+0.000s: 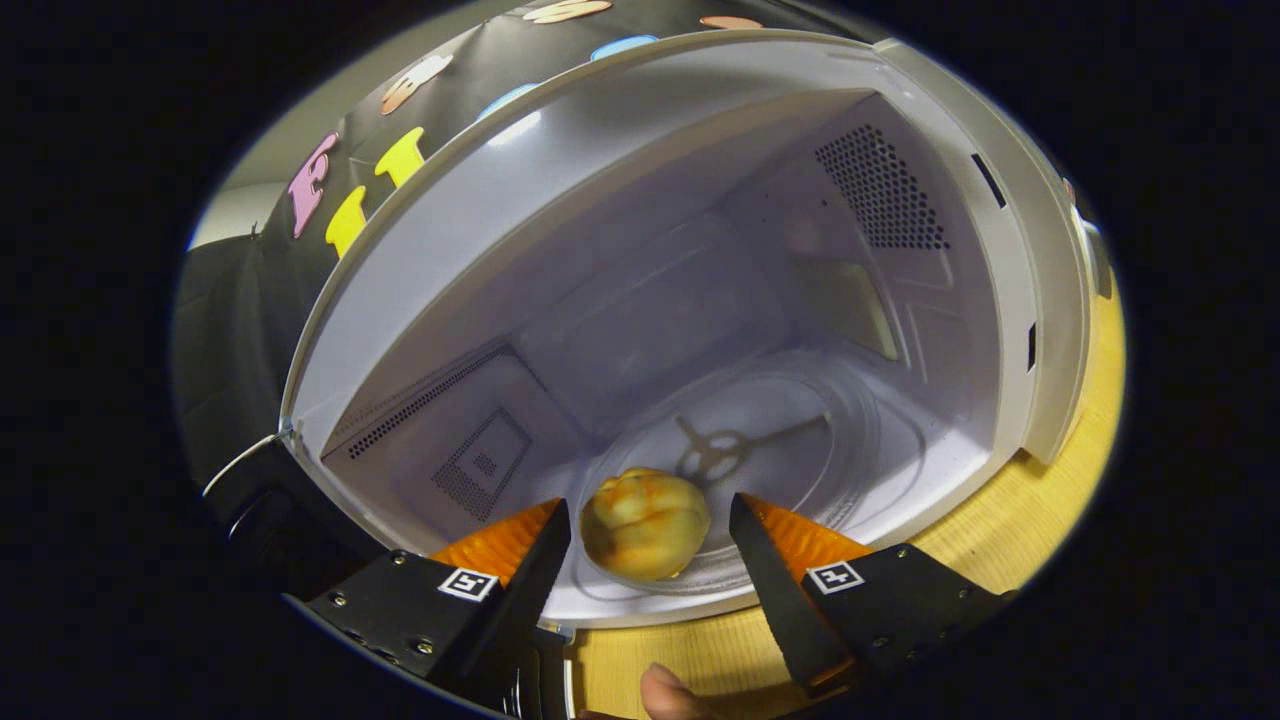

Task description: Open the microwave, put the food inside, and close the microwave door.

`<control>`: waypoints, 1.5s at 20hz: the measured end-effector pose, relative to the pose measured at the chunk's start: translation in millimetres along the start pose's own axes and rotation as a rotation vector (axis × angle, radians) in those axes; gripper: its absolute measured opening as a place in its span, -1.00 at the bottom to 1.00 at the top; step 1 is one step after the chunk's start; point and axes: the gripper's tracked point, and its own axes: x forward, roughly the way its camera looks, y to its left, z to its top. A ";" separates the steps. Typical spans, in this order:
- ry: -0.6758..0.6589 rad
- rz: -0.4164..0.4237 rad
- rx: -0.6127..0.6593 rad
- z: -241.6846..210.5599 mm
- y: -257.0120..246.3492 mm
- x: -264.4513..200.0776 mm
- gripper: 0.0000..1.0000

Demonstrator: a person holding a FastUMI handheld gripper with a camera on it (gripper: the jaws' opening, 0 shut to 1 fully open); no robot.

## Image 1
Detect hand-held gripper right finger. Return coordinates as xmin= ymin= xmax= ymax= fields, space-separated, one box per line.
xmin=728 ymin=492 xmax=1013 ymax=699

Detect golden bread roll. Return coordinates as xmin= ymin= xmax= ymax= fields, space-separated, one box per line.
xmin=580 ymin=466 xmax=712 ymax=582

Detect white microwave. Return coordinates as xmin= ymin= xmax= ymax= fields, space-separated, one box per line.
xmin=205 ymin=28 xmax=1113 ymax=720

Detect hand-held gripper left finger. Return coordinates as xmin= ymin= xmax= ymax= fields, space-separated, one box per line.
xmin=300 ymin=498 xmax=573 ymax=701

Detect glass microwave turntable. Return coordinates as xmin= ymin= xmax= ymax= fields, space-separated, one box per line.
xmin=570 ymin=370 xmax=883 ymax=601

